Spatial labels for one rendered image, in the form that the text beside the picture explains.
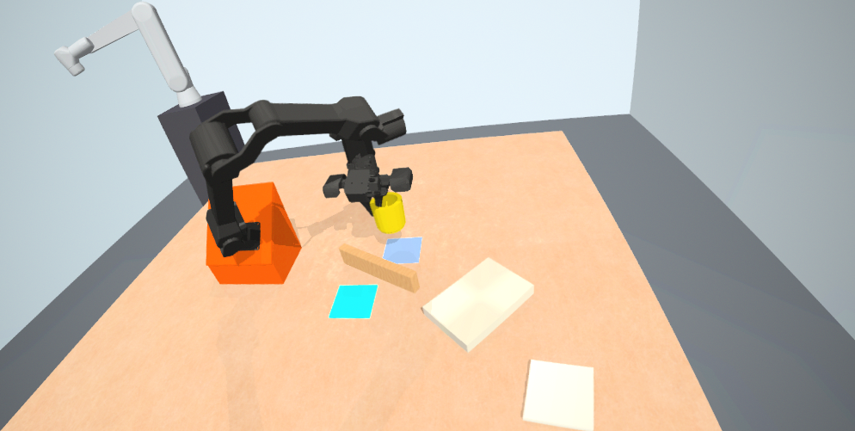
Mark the tan wooden bar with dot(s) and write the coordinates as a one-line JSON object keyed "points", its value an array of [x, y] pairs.
{"points": [[379, 267]]}

